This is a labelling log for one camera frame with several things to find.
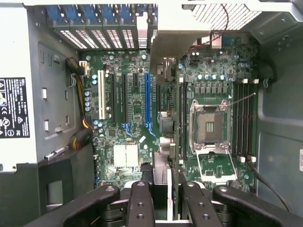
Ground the black RAM slot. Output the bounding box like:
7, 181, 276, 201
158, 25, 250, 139
250, 79, 259, 163
239, 79, 245, 163
233, 79, 240, 163
244, 79, 250, 163
178, 78, 185, 159
184, 78, 189, 159

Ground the metal socket cover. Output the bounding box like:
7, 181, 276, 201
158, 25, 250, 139
196, 148, 238, 184

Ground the long black expansion slot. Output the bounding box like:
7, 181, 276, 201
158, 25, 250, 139
155, 83, 162, 114
121, 72, 129, 124
112, 72, 118, 124

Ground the black case wire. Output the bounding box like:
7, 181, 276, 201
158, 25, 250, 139
245, 156, 292, 213

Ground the yellow black power wire bundle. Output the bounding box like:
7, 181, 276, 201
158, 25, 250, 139
64, 56, 93, 152

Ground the blue expansion slot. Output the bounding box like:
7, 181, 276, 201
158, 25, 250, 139
143, 71, 151, 126

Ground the white expansion slot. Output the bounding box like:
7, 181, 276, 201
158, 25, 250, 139
98, 69, 106, 121

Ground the CPU socket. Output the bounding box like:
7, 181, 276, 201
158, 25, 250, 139
188, 98, 232, 152

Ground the red black fan wire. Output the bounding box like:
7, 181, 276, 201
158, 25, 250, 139
188, 3, 231, 52

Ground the grey power supply unit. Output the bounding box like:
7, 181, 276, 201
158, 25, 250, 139
0, 6, 81, 172

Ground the thin metal locking lever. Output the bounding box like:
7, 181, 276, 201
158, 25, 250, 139
223, 92, 258, 107

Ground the open black PC case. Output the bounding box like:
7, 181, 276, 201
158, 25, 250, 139
0, 0, 303, 227

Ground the green motherboard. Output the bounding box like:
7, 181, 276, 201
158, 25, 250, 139
79, 47, 259, 198

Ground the black power supply label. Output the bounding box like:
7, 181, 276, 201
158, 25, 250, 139
0, 77, 31, 140

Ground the silver chipset heat sink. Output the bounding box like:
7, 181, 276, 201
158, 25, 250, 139
113, 143, 140, 168

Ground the black plastic shroud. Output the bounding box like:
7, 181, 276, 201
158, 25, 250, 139
0, 144, 95, 227

